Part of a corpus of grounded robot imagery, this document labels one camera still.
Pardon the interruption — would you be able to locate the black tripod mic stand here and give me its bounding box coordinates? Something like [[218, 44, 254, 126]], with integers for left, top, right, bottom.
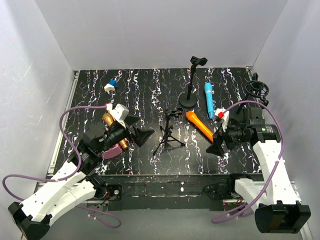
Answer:
[[153, 107, 185, 156]]

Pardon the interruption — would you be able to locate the blue microphone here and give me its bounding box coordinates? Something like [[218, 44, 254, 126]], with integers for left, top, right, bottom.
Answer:
[[204, 82, 215, 120]]

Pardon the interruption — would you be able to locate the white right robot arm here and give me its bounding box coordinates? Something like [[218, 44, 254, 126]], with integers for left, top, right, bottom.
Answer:
[[206, 100, 311, 234]]

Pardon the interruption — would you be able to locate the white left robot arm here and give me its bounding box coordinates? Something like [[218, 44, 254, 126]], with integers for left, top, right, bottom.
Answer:
[[8, 115, 155, 240]]

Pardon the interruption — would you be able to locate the black round-base clip stand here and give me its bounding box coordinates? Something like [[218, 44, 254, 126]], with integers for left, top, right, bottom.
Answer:
[[178, 56, 208, 109]]

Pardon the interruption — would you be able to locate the pink box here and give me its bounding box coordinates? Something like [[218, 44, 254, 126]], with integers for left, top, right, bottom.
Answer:
[[102, 143, 122, 160]]

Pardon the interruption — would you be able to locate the gold microphone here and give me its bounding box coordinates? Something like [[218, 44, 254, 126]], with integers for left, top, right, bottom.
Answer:
[[102, 112, 130, 151]]

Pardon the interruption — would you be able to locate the orange microphone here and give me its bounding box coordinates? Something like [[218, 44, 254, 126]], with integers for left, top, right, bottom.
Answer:
[[186, 111, 214, 143]]

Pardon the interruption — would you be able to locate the white and blue small object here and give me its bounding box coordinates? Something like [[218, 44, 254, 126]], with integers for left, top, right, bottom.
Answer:
[[104, 79, 118, 93]]

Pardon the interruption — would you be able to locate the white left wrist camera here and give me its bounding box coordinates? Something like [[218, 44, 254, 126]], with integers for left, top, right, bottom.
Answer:
[[105, 103, 129, 128]]

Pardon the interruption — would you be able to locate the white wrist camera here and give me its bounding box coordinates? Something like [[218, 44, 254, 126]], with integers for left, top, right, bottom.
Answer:
[[214, 108, 230, 132], [105, 103, 129, 128]]

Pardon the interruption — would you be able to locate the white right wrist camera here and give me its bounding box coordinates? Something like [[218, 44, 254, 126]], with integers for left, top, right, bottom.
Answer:
[[214, 108, 230, 132]]

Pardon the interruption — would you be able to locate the black round-base shock-mount stand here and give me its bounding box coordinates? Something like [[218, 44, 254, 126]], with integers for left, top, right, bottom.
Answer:
[[243, 80, 269, 107]]

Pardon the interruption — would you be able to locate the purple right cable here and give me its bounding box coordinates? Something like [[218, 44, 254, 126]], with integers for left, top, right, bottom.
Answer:
[[211, 100, 286, 225]]

